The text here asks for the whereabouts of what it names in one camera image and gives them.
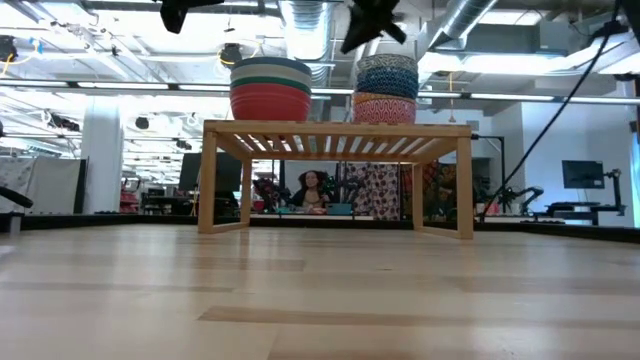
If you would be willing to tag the black background monitor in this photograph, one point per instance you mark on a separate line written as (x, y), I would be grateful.
(582, 174)

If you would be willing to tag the ceiling strip light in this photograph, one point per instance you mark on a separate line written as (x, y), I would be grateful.
(122, 85)
(32, 83)
(510, 97)

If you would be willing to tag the ribbed silver duct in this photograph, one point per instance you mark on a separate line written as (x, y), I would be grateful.
(305, 30)

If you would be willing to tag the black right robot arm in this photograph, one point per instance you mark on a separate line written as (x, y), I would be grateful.
(632, 14)

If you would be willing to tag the blue patterned bowl yellow inside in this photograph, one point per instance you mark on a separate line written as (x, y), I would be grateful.
(387, 84)

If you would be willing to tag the black metal stand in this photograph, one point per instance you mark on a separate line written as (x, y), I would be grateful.
(502, 155)

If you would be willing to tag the large black screen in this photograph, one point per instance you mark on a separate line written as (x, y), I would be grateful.
(192, 172)

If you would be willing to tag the background black robot arm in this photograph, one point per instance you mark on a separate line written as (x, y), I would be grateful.
(267, 192)
(532, 191)

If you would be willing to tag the plain teal bowl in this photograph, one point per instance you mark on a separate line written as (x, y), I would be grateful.
(270, 80)

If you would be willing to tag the black round ceiling fixture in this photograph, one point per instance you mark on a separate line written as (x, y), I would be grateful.
(142, 123)

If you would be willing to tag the wooden slatted shelf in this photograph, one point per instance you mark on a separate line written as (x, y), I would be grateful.
(335, 129)

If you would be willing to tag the plain white bowl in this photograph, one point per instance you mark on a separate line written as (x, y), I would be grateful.
(270, 70)

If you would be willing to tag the black ceiling dome camera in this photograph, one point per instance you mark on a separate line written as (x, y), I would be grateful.
(230, 51)

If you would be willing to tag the white column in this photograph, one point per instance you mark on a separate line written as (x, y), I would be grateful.
(102, 160)

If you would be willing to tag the red cart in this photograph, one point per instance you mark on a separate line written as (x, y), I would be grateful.
(129, 197)

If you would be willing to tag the orange patterned bowl blue inside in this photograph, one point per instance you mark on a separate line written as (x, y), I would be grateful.
(385, 98)

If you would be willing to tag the plain red bowl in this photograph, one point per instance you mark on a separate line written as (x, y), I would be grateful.
(270, 105)

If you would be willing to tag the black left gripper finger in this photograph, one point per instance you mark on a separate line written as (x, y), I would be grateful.
(174, 15)

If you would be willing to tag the grey rectangular duct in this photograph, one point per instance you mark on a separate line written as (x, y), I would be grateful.
(515, 39)

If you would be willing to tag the pink wavy bowl dark inside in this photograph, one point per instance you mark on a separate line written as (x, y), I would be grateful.
(385, 112)

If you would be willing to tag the black background desk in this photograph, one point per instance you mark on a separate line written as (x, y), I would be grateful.
(575, 212)

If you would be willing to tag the black ceiling box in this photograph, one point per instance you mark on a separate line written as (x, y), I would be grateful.
(7, 49)

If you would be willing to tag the white partition panel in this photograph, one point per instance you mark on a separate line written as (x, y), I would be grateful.
(50, 185)

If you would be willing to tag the small grey post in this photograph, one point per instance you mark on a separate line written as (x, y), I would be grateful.
(14, 224)

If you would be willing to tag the dotted white cloth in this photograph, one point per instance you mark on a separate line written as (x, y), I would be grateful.
(377, 190)

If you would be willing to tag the black table edge rail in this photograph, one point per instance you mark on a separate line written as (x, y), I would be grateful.
(100, 221)

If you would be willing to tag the dark colourful cloth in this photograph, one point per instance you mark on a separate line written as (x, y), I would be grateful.
(440, 187)

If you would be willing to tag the teal box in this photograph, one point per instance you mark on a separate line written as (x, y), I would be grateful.
(340, 209)

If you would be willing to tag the person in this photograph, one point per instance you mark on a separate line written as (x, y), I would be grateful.
(311, 182)

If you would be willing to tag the smooth silver duct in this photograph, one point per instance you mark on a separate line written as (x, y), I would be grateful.
(465, 20)

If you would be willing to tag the plain blue bowl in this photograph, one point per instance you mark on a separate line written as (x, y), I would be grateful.
(270, 60)

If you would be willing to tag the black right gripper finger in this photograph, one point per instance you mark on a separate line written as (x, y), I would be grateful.
(360, 35)
(395, 32)

